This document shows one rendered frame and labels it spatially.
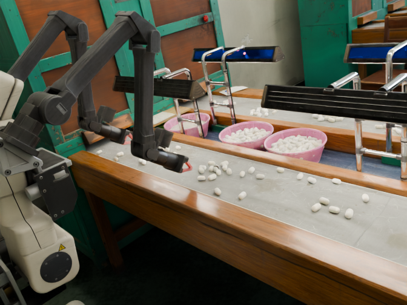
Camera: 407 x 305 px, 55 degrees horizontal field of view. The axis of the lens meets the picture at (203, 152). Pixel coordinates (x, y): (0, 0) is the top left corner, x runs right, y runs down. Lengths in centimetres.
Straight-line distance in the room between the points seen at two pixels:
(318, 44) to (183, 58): 208
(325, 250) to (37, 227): 85
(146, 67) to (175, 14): 130
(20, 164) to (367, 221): 98
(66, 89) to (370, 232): 93
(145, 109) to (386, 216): 81
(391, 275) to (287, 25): 397
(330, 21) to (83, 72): 335
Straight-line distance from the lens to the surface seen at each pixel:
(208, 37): 273
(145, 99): 129
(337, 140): 179
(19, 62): 153
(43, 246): 134
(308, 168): 150
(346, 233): 120
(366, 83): 350
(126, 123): 226
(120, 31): 121
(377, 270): 105
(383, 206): 132
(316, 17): 430
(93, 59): 116
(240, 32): 414
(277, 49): 198
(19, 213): 132
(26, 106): 112
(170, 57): 251
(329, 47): 429
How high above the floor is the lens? 146
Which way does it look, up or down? 23 degrees down
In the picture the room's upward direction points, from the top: 12 degrees counter-clockwise
